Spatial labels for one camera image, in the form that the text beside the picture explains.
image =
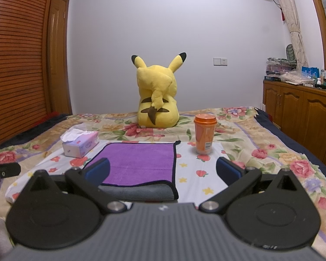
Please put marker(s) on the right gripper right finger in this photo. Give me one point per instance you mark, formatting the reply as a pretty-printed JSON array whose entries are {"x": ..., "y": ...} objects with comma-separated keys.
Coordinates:
[{"x": 241, "y": 182}]

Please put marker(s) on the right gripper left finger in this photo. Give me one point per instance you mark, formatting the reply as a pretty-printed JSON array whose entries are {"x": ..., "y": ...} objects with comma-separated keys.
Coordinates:
[{"x": 87, "y": 181}]

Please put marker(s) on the white wall switch plate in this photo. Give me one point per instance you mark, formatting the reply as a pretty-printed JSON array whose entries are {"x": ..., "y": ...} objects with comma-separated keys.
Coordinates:
[{"x": 217, "y": 61}]

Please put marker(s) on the blue printed box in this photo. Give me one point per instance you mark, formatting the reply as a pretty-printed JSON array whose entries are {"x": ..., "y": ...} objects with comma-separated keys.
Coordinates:
[{"x": 310, "y": 72}]

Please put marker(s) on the orange lidded cup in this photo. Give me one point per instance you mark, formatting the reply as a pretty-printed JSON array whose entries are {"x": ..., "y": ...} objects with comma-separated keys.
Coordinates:
[{"x": 204, "y": 132}]

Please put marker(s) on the stack of folded fabrics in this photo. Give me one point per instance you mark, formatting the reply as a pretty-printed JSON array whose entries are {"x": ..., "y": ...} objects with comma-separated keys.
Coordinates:
[{"x": 275, "y": 67}]

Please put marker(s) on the purple and grey towel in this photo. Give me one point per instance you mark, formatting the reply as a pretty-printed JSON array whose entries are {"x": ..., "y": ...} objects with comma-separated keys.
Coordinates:
[{"x": 140, "y": 171}]

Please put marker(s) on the wooden room door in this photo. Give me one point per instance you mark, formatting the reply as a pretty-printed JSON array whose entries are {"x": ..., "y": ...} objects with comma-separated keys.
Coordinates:
[{"x": 57, "y": 65}]

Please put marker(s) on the purple tissue box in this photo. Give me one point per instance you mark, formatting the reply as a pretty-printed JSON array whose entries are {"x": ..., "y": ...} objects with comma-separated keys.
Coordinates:
[{"x": 76, "y": 143}]

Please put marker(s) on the white fruit print cloth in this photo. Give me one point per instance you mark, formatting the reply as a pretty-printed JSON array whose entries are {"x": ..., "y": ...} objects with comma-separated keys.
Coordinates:
[{"x": 196, "y": 178}]

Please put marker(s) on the yellow Pikachu plush toy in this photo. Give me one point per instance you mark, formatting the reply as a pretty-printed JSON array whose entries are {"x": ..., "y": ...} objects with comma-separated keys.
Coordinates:
[{"x": 157, "y": 88}]

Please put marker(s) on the wooden sideboard cabinet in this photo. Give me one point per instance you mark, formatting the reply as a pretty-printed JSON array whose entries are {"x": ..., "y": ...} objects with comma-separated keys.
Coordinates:
[{"x": 300, "y": 112}]

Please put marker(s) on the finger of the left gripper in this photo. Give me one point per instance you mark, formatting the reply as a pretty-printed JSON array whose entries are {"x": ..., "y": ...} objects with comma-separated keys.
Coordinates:
[{"x": 9, "y": 170}]

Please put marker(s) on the brown slatted wardrobe door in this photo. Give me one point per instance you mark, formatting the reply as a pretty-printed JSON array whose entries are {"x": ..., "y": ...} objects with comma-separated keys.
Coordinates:
[{"x": 24, "y": 96}]

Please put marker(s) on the floral bed blanket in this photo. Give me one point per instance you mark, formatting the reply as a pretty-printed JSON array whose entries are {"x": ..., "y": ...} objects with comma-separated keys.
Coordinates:
[{"x": 246, "y": 134}]

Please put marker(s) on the beige patterned curtain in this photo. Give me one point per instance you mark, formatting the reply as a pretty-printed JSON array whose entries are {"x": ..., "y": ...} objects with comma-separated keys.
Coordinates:
[{"x": 292, "y": 20}]

